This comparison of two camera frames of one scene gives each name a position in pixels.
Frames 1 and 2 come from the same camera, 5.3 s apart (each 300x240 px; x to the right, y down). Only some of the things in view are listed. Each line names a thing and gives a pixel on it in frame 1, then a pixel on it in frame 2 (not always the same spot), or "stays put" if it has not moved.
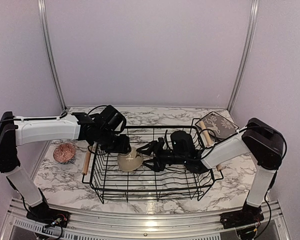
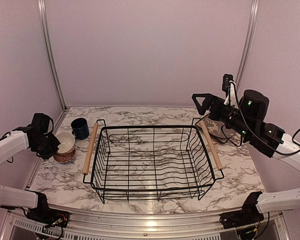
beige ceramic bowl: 128,162 → 67,140
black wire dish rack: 150,163 stays put
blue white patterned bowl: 64,153 stays put
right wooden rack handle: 219,167 stays put
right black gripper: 154,147 → 210,100
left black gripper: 123,147 → 55,142
